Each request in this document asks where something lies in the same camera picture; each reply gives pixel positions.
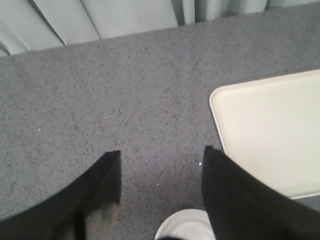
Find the light grey curtain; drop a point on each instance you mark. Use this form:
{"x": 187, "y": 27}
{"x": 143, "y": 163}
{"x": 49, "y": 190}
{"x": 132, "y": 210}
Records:
{"x": 34, "y": 25}

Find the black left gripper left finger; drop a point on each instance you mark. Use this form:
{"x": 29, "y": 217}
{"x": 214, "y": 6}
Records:
{"x": 86, "y": 209}

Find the white smiley mug black handle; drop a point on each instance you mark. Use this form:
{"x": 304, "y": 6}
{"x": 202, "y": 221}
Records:
{"x": 187, "y": 224}

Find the cream rectangular plastic tray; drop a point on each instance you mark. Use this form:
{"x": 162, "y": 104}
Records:
{"x": 271, "y": 128}

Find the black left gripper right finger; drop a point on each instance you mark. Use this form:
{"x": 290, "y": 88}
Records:
{"x": 240, "y": 207}

